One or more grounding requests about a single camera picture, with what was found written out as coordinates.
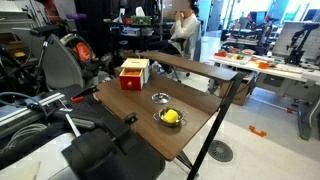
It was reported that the yellow plastic object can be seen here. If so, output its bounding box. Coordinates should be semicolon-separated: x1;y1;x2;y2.
163;109;178;123

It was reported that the black robot arm on stand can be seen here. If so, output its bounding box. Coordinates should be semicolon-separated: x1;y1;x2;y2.
285;23;320;66

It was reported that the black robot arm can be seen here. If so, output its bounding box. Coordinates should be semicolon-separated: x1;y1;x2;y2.
0;85;165;180

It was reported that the steel pot lid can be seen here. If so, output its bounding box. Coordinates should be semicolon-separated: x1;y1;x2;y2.
151;93;171;104

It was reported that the small steel pot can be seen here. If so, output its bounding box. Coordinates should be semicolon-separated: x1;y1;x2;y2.
153;107;189;128

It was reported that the wooden desk with black legs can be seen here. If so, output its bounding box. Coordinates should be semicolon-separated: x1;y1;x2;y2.
96;51;243;180

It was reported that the red and wood drawer box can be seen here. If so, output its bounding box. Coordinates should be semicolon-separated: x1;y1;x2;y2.
119;58;150;90

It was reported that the seated person in white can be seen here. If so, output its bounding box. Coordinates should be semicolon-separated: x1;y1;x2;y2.
159;0;198;55

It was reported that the cardboard box under desk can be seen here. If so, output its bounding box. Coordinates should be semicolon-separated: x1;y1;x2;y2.
219;78;254;106

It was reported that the round floor drain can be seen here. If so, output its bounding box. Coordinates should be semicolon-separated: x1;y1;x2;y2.
208;140;233;163

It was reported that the white table with clutter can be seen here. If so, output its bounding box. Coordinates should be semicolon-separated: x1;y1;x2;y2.
210;52;320;140

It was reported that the orange floor tape marker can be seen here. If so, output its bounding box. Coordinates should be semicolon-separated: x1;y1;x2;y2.
249;125;267;137

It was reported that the grey machine with orange part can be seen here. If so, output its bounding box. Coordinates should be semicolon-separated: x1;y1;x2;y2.
13;27;101;91

